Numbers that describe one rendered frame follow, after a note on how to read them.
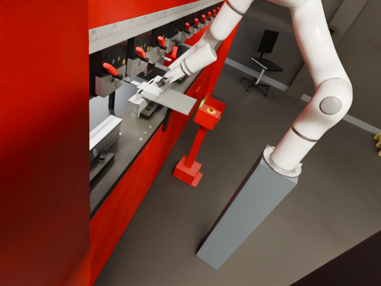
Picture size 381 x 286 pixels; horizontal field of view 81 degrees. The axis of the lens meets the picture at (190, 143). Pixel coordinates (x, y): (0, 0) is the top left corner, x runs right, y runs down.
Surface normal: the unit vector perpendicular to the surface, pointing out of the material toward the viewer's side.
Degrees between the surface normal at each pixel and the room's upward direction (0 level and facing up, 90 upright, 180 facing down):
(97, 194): 0
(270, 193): 90
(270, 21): 90
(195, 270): 0
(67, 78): 90
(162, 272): 0
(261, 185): 90
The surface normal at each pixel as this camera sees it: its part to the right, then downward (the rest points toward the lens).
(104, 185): 0.28, -0.73
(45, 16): 0.92, 0.39
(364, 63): -0.45, 0.47
